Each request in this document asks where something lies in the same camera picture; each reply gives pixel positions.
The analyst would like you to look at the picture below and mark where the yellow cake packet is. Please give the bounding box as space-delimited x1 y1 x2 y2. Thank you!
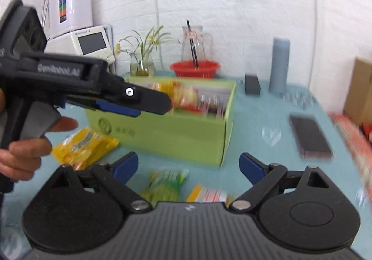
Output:
157 80 201 109

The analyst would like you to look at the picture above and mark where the white wall cable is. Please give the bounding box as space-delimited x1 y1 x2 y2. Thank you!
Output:
309 0 319 88

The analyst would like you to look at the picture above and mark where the red plastic basket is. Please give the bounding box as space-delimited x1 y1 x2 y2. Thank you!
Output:
169 59 221 79

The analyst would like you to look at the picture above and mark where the brown cardboard box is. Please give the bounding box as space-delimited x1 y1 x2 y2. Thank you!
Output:
343 57 372 133

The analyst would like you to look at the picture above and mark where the white water purifier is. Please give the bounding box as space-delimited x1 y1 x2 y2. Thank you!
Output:
48 0 93 39

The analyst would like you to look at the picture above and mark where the green cardboard box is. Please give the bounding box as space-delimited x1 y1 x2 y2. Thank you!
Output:
85 76 236 168

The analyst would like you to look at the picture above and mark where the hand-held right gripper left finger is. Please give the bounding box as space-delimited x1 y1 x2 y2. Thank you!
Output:
46 151 153 214

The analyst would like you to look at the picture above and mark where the glass pitcher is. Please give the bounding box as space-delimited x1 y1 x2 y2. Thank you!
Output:
181 25 214 63

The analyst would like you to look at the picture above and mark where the white appliance with screen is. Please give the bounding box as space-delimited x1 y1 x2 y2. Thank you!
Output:
45 24 117 75

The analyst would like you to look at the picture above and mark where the white wall pipe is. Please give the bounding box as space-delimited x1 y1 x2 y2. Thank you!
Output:
155 0 163 72

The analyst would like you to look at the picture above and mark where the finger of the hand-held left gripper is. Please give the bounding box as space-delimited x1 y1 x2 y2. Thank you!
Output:
96 72 173 118

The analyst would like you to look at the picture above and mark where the black straw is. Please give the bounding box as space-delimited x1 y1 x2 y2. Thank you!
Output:
186 19 199 69

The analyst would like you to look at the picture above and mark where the green snack packet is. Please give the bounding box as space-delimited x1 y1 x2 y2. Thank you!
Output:
139 168 190 204

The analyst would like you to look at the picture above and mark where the glass vase with flowers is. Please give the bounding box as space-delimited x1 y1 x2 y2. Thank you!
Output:
115 25 172 77

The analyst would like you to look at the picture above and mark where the black smartphone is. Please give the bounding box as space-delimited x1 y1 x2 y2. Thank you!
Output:
289 114 334 159

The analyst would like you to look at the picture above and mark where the person's left hand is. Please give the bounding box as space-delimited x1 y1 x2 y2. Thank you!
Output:
0 117 79 181

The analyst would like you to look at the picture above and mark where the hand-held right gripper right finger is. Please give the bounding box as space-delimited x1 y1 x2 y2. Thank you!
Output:
229 152 332 214

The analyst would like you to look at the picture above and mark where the small black box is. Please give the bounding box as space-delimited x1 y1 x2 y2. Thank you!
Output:
245 73 260 95

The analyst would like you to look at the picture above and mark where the yellow chip bag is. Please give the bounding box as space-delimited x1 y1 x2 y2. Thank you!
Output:
52 127 120 170

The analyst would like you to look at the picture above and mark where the grey thermos bottle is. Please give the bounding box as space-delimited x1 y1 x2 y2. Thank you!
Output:
269 38 291 94

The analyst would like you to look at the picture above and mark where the red printed packet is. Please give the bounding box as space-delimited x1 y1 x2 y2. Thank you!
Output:
328 113 372 179

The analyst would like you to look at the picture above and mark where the cracker packet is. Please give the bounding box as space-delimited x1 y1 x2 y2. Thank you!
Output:
186 184 236 204

